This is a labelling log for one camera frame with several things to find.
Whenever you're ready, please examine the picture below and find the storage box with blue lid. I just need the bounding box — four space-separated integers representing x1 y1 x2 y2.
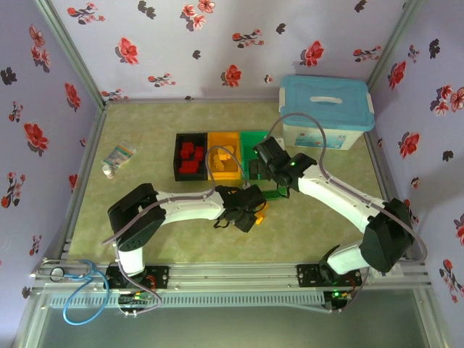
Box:
278 75 376 152

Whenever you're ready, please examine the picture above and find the aluminium frame post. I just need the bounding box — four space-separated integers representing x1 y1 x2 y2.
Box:
365 0 425 91
34 0 108 109

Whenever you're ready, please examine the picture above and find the aluminium table side rail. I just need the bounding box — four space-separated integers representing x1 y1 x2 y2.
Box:
364 132 398 204
59 104 108 260

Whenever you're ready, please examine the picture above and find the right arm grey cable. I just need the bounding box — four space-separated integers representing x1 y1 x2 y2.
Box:
270 113 428 312

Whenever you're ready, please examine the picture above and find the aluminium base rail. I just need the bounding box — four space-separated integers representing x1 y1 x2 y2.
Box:
30 259 434 291

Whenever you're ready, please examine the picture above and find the black plastic bin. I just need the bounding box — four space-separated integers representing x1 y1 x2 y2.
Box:
175 133 210 182

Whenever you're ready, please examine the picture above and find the green plastic bin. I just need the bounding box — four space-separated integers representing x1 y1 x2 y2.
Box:
239 130 276 181

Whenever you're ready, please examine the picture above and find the slotted grey cable duct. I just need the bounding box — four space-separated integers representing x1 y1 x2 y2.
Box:
49 291 326 309

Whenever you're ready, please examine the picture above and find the yellow lego brick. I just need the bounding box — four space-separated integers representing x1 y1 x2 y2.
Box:
212 152 231 171

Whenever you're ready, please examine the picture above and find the blue cable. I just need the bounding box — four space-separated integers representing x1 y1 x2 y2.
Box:
63 259 112 324

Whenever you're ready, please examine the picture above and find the yellow plastic bin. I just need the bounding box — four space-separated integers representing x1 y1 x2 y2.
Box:
207 130 242 181

